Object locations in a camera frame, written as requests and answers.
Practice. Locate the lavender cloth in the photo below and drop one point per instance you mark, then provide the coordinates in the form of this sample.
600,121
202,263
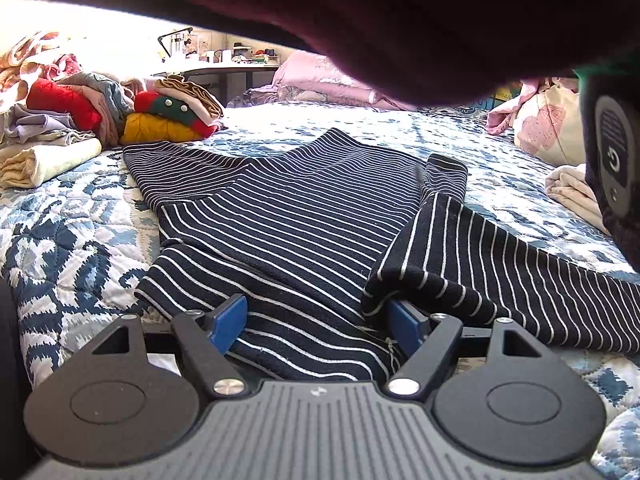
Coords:
40,127

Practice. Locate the red green buttoned garment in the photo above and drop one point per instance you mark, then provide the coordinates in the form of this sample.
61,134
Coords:
165,107

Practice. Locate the folded beige cloth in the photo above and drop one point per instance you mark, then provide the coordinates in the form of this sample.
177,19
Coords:
195,92

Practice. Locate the peach floral blanket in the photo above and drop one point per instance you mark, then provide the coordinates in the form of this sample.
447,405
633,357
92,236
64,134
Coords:
25,60

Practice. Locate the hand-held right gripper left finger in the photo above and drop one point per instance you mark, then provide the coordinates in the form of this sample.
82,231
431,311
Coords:
227,327

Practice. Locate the dark desk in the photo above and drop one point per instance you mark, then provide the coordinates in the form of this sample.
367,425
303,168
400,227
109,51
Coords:
225,77

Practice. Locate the colourful alphabet play mat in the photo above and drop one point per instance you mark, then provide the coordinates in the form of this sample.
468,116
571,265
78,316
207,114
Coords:
506,92

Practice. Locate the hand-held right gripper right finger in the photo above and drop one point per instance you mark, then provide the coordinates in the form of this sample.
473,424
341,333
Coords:
405,327

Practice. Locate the grey blue garment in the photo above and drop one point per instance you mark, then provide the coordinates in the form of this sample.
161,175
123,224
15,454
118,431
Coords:
107,92

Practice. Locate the floral cream pink comforter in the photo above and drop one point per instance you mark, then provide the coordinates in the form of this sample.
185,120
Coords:
545,120

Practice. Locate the blue white patterned quilt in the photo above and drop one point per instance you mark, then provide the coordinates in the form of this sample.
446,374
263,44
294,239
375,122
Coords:
75,240

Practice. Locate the folded cream towel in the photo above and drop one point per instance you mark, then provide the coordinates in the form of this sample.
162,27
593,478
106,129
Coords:
45,162

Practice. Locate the black desk lamp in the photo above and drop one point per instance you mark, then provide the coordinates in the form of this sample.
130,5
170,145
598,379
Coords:
172,40

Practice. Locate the yellow cloth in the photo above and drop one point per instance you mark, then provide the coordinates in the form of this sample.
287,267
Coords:
160,130

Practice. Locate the person's left forearm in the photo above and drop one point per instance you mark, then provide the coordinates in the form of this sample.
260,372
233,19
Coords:
400,20

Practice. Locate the folded light pink cloth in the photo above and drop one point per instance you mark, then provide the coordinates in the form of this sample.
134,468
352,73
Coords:
572,190

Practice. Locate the desk clutter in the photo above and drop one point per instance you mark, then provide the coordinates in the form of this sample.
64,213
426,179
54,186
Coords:
235,55

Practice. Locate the pink pillow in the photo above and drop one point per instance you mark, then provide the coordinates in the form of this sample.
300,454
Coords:
320,77

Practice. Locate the dark white-striped shirt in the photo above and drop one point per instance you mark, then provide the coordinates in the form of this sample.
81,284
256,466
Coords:
300,200

